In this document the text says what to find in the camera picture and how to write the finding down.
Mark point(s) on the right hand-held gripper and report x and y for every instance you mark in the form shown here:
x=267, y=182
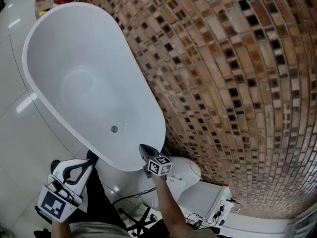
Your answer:
x=154, y=161

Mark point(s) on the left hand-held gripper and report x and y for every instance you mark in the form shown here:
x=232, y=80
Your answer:
x=65, y=182

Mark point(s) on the round metal drain stopper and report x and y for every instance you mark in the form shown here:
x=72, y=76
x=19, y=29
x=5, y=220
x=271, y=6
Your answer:
x=114, y=129

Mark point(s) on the white oval bathtub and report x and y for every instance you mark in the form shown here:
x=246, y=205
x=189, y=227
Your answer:
x=81, y=83

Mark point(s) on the person's right forearm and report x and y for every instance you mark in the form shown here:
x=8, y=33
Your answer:
x=171, y=207

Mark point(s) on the person's left forearm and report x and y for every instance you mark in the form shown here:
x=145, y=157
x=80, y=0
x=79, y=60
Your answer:
x=60, y=229

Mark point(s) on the white paper sheet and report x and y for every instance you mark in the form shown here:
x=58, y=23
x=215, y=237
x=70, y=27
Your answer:
x=177, y=186

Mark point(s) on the person's black trousers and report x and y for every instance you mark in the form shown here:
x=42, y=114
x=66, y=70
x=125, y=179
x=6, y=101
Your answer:
x=101, y=202

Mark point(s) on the black chair star base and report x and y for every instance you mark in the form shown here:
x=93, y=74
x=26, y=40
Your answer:
x=140, y=220

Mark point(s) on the white box appliance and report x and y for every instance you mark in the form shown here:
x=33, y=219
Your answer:
x=203, y=199

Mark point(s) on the person's grey-green shirt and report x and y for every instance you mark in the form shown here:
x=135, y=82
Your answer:
x=99, y=230

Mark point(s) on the white curved ledge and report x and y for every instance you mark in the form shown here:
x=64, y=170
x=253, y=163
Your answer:
x=260, y=225

